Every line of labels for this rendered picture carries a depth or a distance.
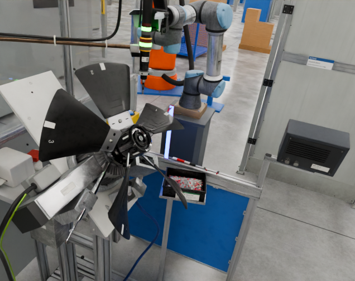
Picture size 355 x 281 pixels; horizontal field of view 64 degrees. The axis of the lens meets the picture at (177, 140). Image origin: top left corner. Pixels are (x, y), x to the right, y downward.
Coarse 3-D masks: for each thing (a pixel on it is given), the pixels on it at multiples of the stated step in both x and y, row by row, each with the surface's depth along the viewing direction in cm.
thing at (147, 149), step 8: (128, 128) 106; (136, 128) 109; (144, 128) 112; (128, 136) 104; (136, 136) 106; (144, 136) 110; (120, 144) 106; (128, 144) 104; (136, 144) 104; (144, 144) 108; (112, 152) 108; (120, 152) 109; (128, 152) 106; (144, 152) 107; (112, 160) 109; (120, 160) 110
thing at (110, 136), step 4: (112, 132) 103; (116, 132) 104; (120, 132) 105; (108, 136) 102; (112, 136) 104; (116, 136) 105; (120, 136) 106; (108, 140) 103; (116, 140) 106; (104, 144) 103; (108, 144) 104; (112, 144) 106; (100, 148) 103; (104, 148) 104; (108, 148) 105; (112, 148) 107
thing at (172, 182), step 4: (156, 168) 113; (160, 172) 113; (164, 176) 114; (168, 180) 115; (172, 180) 133; (172, 184) 119; (176, 184) 132; (176, 188) 119; (180, 188) 131; (176, 192) 115; (180, 192) 122; (180, 196) 117; (184, 196) 125; (184, 200) 119; (184, 204) 116
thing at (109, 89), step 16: (96, 64) 115; (112, 64) 118; (80, 80) 111; (96, 80) 113; (112, 80) 115; (128, 80) 118; (96, 96) 112; (112, 96) 113; (128, 96) 115; (112, 112) 112
